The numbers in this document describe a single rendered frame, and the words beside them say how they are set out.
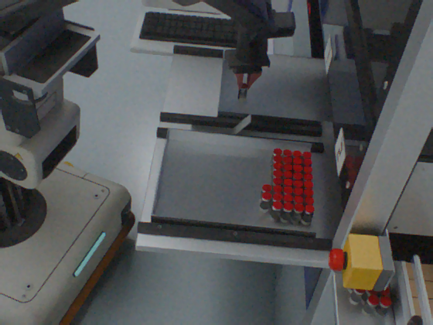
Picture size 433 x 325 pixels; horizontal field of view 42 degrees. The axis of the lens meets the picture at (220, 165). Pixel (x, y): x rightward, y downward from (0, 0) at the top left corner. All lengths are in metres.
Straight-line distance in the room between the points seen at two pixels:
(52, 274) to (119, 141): 0.93
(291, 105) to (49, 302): 0.94
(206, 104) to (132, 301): 0.91
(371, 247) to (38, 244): 1.20
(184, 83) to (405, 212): 0.73
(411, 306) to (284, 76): 0.74
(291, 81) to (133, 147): 1.18
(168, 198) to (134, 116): 1.53
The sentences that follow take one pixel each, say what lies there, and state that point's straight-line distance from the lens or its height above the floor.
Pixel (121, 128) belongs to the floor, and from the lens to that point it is 2.67.
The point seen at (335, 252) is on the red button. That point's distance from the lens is 1.02.
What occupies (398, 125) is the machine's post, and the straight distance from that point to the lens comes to 0.88.
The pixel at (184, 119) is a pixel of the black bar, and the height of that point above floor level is 0.90.
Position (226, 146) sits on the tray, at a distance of 1.34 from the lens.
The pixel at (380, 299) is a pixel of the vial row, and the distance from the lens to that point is 1.11.
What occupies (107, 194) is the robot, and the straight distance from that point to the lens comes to 2.03.
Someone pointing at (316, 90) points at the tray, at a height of 0.88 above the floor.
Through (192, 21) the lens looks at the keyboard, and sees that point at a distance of 1.85.
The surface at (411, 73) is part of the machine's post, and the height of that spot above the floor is 1.37.
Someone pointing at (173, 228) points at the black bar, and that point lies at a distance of 1.15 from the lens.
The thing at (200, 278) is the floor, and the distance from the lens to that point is 2.15.
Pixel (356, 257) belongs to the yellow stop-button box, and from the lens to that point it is 1.01.
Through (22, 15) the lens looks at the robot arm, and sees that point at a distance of 1.02.
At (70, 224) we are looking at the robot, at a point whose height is 0.28.
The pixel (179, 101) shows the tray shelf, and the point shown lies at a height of 0.88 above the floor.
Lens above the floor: 1.83
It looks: 47 degrees down
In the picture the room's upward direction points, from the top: 6 degrees clockwise
